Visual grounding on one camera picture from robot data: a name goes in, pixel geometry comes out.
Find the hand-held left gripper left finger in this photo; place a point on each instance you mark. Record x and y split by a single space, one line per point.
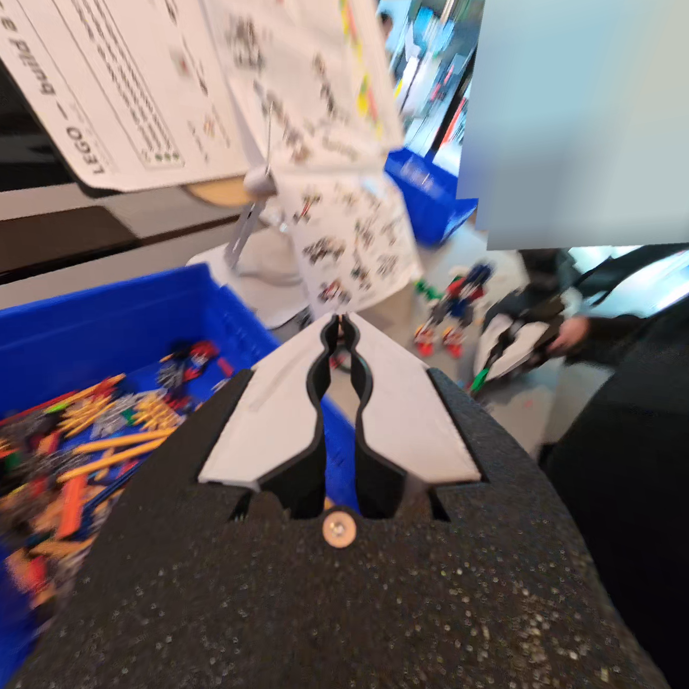
258 430

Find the round tan board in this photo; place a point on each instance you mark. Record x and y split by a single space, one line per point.
220 192

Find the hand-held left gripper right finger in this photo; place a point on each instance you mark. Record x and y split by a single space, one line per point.
420 430

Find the pile of colourful construction pieces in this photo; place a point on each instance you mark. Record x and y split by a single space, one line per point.
80 430

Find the green connector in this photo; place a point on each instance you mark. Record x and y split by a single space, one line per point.
479 381

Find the grey metal stand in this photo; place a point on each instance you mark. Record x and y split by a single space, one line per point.
245 237

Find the person's right hand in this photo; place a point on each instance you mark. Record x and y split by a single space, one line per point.
570 333

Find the long orange rod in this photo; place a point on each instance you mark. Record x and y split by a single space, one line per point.
124 440
107 460

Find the black office chair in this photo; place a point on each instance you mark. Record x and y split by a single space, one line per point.
619 269

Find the colourful construction toy model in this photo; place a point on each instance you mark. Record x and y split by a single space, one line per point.
463 301

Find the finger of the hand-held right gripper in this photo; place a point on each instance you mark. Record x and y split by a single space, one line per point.
492 344
525 344

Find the person's right forearm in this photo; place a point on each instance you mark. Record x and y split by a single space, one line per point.
613 333

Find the printed instruction sheet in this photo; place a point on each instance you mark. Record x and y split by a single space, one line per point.
344 226

